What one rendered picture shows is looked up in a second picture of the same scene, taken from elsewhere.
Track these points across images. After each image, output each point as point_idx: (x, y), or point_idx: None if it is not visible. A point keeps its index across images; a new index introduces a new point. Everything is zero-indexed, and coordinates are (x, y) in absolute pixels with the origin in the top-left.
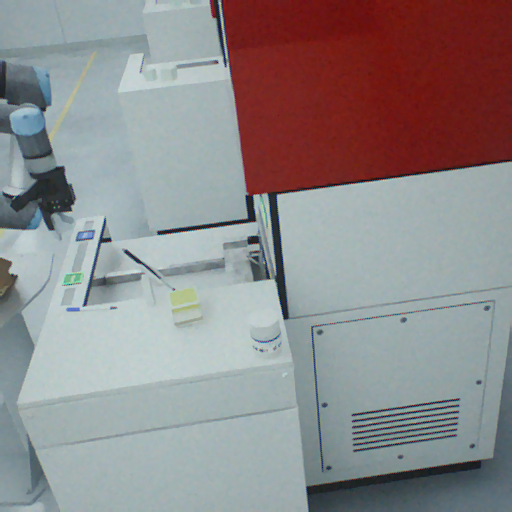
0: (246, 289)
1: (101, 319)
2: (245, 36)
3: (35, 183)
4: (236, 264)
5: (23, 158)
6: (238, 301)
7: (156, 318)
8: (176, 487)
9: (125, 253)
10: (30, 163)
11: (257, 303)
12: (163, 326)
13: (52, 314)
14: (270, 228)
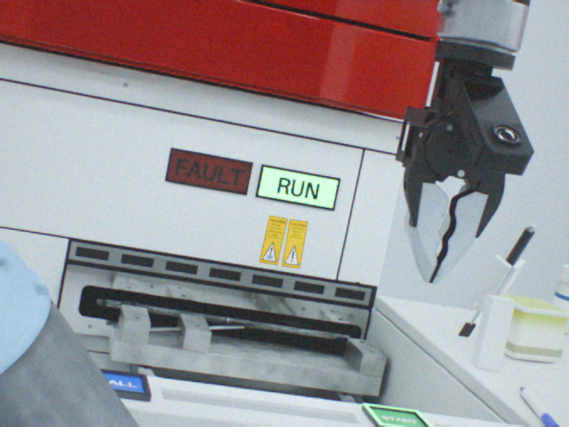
0: (414, 312)
1: (566, 408)
2: None
3: (502, 85)
4: (217, 346)
5: (519, 5)
6: (453, 321)
7: (534, 371)
8: None
9: (533, 235)
10: (527, 19)
11: (455, 314)
12: (556, 370)
13: None
14: (398, 188)
